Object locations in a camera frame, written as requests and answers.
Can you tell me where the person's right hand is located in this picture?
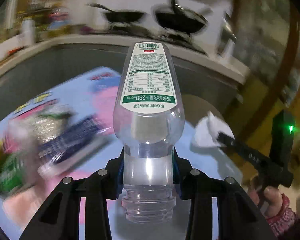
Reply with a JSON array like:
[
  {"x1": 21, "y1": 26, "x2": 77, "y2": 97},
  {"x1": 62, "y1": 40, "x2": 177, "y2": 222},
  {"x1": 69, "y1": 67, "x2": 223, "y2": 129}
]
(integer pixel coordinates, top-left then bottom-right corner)
[{"x1": 248, "y1": 176, "x2": 283, "y2": 218}]

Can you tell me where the black frying pan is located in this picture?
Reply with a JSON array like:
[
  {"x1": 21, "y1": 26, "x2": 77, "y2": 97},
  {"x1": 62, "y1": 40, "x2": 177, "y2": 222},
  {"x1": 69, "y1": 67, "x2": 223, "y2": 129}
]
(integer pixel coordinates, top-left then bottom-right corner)
[{"x1": 86, "y1": 3, "x2": 146, "y2": 24}]

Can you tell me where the white plastic jug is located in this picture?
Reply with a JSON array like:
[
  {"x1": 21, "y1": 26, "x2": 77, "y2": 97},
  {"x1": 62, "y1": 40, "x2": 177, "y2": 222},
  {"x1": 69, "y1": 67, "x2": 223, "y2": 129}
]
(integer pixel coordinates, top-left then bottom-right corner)
[{"x1": 20, "y1": 17, "x2": 36, "y2": 47}]

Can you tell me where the wooden door frame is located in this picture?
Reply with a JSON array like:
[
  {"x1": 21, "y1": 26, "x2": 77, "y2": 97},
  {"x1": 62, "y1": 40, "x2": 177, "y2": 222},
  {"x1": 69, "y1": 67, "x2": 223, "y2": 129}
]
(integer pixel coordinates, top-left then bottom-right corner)
[{"x1": 227, "y1": 0, "x2": 300, "y2": 153}]

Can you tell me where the white paper tissue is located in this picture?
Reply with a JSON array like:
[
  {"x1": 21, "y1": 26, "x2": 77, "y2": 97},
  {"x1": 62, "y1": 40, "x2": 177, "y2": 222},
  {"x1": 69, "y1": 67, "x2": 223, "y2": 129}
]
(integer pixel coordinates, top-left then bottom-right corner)
[{"x1": 192, "y1": 112, "x2": 235, "y2": 148}]

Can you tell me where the clear plastic bottle white label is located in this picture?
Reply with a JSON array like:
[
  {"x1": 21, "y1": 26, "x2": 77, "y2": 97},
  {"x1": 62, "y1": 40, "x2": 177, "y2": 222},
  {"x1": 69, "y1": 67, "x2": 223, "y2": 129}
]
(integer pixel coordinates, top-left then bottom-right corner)
[{"x1": 113, "y1": 41, "x2": 185, "y2": 224}]

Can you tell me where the black wok with lid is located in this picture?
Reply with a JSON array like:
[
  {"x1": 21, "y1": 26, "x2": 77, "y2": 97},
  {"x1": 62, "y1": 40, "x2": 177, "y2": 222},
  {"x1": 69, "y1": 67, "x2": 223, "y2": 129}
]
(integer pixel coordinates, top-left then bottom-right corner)
[{"x1": 152, "y1": 0, "x2": 213, "y2": 36}]

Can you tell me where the crumpled snack wrappers pile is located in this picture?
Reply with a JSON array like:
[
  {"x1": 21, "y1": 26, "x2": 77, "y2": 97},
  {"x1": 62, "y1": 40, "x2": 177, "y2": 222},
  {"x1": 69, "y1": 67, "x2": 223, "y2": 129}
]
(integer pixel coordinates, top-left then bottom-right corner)
[{"x1": 3, "y1": 103, "x2": 74, "y2": 153}]

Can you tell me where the green plastic bottle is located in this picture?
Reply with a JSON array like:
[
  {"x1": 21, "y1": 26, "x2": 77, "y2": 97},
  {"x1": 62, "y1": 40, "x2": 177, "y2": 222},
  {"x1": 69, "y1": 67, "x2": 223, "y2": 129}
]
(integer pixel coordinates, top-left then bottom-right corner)
[{"x1": 0, "y1": 152, "x2": 35, "y2": 198}]

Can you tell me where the blue Peppa Pig cloth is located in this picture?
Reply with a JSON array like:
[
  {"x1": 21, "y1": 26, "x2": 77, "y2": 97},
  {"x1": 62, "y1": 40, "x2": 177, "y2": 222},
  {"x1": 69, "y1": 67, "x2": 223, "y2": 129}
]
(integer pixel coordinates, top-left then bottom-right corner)
[{"x1": 0, "y1": 67, "x2": 243, "y2": 239}]

